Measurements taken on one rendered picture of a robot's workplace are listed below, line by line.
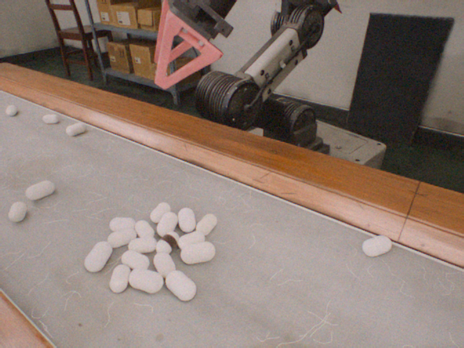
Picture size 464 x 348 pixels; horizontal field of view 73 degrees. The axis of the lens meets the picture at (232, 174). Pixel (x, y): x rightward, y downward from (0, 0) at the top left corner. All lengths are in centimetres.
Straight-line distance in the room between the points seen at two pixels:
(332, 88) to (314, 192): 207
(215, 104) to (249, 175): 31
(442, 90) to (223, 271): 208
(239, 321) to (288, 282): 7
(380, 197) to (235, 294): 23
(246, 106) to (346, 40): 170
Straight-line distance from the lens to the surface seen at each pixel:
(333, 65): 245
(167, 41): 36
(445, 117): 236
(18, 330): 35
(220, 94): 75
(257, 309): 33
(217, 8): 40
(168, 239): 38
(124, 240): 40
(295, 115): 97
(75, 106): 80
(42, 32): 514
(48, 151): 67
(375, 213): 43
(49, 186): 53
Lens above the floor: 102
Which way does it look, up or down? 34 degrees down
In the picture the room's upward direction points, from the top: 1 degrees counter-clockwise
